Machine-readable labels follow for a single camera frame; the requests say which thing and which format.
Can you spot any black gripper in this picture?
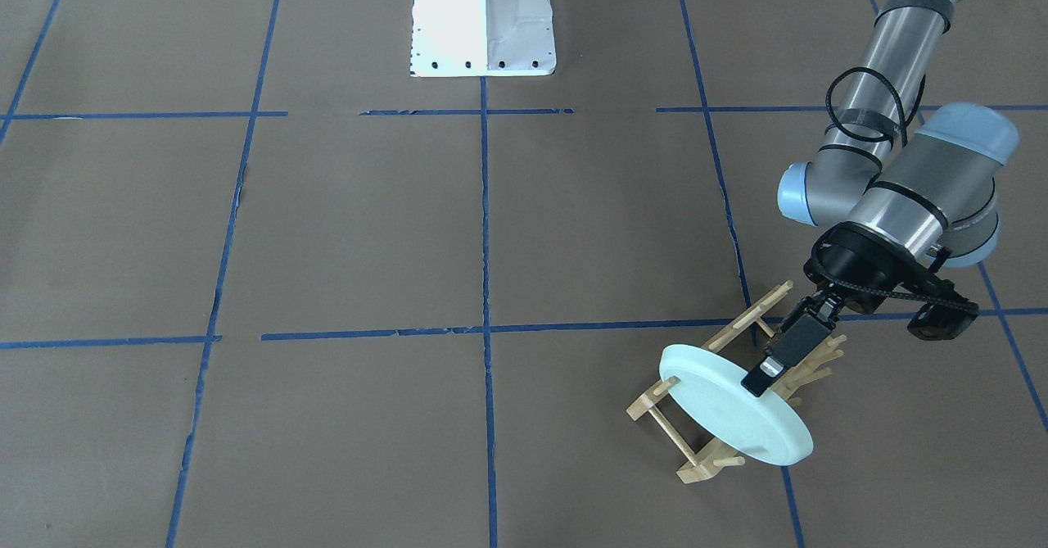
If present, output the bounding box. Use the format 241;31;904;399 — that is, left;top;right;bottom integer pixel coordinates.
741;224;907;397

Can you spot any mint green plate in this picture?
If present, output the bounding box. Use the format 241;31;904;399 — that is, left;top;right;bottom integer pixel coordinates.
658;344;815;466

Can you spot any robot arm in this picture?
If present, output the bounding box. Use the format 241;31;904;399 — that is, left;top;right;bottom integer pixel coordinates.
741;0;1019;397

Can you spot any wooden dish rack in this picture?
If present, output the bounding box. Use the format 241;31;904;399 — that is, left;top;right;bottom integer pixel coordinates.
626;280;847;484

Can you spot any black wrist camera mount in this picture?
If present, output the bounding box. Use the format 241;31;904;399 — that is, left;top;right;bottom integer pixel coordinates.
830;250;979;342

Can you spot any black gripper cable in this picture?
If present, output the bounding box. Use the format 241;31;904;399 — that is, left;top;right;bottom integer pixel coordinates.
825;66;910;149

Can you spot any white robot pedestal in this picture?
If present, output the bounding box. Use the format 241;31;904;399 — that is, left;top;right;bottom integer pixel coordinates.
409;0;558;78

